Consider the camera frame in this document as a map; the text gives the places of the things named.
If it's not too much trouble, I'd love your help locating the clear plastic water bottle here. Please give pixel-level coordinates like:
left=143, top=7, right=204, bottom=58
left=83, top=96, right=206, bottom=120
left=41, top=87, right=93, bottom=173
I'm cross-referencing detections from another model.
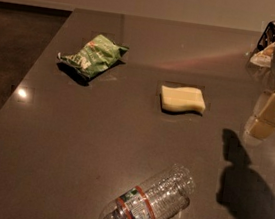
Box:
left=99, top=164, right=195, bottom=219

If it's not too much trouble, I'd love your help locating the green jalapeno chip bag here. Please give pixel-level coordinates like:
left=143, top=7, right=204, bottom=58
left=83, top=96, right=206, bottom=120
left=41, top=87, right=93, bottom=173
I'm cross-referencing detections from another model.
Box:
left=58, top=34, right=128, bottom=80

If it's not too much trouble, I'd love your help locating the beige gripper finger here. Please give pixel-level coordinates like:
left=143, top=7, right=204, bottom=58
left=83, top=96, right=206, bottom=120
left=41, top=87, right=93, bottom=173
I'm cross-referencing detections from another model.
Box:
left=245, top=116, right=275, bottom=140

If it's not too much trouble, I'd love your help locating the black wire basket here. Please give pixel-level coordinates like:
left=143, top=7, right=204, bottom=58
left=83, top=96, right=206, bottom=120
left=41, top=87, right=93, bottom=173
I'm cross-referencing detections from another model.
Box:
left=257, top=21, right=275, bottom=51

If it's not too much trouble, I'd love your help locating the yellow sponge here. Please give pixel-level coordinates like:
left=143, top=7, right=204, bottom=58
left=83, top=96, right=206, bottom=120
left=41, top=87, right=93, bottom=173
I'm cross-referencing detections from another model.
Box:
left=161, top=86, right=206, bottom=114

